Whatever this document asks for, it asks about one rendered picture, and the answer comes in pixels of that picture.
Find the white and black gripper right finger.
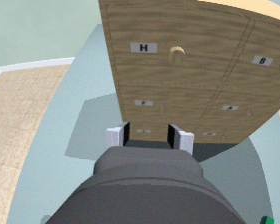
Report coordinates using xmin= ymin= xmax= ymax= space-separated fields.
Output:
xmin=167 ymin=124 xmax=194 ymax=155

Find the wooden drawer front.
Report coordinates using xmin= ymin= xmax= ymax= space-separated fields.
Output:
xmin=107 ymin=3 xmax=249 ymax=83
xmin=203 ymin=86 xmax=280 ymax=123
xmin=126 ymin=119 xmax=197 ymax=141
xmin=225 ymin=18 xmax=280 ymax=90
xmin=193 ymin=122 xmax=259 ymax=143
xmin=119 ymin=80 xmax=217 ymax=121

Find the light wooden chest of drawers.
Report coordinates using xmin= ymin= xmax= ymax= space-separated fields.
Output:
xmin=98 ymin=0 xmax=280 ymax=143

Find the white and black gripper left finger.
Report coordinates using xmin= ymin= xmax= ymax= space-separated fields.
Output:
xmin=105 ymin=122 xmax=130 ymax=151

